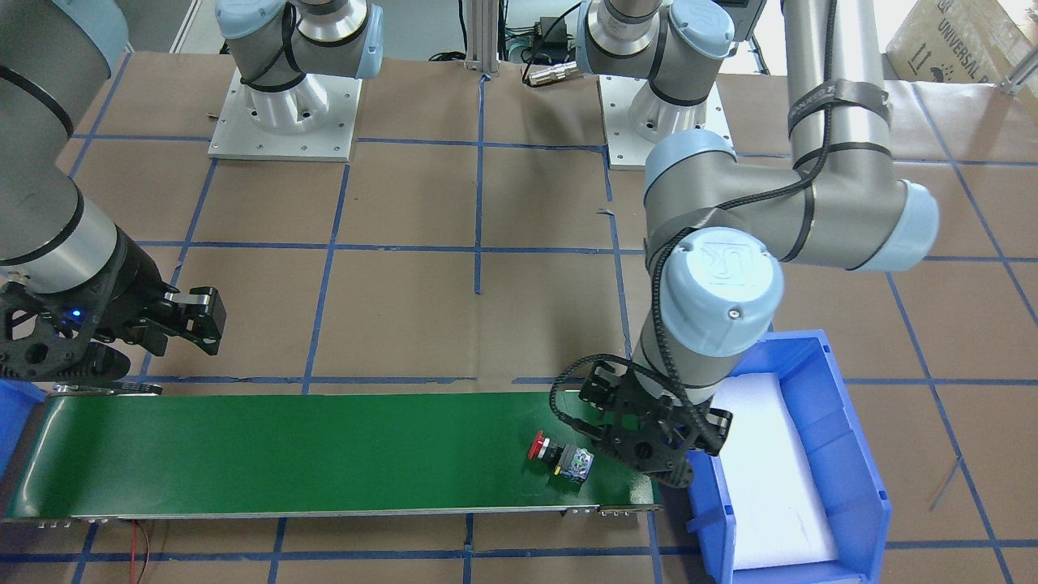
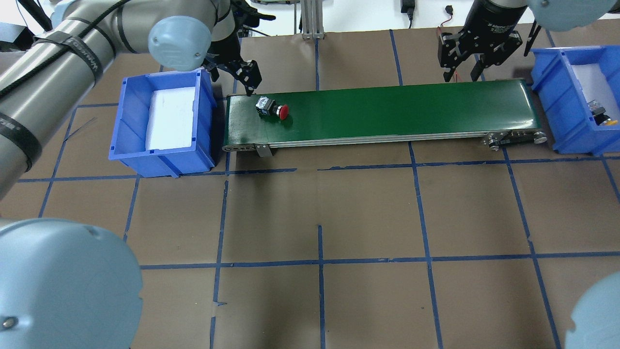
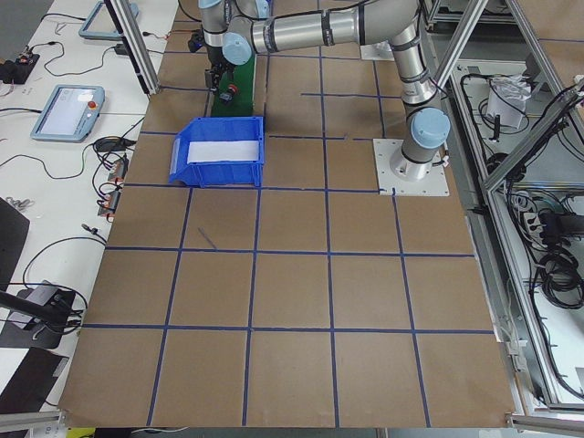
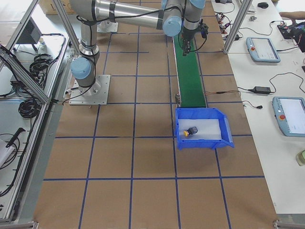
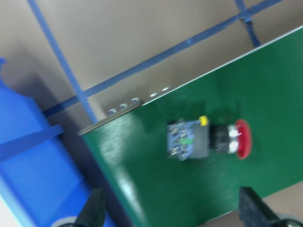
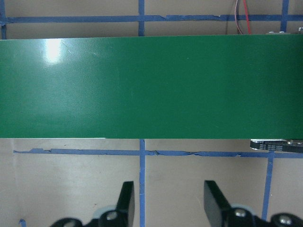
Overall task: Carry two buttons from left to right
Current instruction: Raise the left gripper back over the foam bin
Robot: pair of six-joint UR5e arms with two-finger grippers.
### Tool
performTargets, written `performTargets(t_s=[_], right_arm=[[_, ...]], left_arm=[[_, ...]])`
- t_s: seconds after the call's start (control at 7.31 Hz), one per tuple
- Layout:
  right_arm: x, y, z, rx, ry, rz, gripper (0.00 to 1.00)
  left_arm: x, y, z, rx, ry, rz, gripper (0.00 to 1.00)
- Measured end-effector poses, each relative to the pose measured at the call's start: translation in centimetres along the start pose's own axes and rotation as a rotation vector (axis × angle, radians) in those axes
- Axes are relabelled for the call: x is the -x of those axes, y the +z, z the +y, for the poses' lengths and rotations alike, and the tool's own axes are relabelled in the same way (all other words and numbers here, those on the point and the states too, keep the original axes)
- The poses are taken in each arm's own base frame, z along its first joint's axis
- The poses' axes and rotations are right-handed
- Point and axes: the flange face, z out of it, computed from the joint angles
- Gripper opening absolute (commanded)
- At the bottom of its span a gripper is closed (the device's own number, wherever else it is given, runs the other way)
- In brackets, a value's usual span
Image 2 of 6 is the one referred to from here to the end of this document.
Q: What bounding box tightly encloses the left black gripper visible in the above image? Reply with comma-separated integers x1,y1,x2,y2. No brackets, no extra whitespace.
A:
206,34,262,96

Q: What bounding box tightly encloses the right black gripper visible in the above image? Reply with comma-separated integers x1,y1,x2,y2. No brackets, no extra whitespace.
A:
438,21,523,82

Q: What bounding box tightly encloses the red mushroom push button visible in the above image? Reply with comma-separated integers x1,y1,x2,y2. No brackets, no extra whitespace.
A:
255,96,289,121

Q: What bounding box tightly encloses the yellow push button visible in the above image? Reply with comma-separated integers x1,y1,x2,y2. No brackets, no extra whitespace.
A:
588,99,620,127

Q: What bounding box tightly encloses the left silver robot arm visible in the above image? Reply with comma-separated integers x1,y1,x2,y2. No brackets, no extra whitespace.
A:
0,0,273,349

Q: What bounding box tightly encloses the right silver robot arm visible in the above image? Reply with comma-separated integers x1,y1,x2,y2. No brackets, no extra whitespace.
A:
437,0,619,82

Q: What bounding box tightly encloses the green conveyor belt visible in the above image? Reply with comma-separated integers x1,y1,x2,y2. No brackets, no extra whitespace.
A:
223,79,547,157

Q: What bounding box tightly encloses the white foam pad source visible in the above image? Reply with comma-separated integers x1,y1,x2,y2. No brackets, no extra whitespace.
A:
145,87,195,150

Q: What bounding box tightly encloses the black power adapter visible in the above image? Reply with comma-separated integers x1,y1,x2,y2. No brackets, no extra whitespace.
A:
400,0,416,29

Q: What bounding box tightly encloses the blue destination bin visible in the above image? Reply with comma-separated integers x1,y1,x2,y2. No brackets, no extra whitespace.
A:
531,46,620,156

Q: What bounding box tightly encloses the blue source bin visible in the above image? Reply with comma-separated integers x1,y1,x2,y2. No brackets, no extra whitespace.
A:
108,68,217,177

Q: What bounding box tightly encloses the white foam pad destination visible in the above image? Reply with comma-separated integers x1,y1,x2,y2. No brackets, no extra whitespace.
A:
572,63,618,112

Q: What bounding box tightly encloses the red black conveyor wire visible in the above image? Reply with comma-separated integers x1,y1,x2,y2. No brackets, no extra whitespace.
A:
436,6,453,44

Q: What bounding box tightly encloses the aluminium frame post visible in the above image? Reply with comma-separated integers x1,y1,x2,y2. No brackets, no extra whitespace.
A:
300,0,325,40

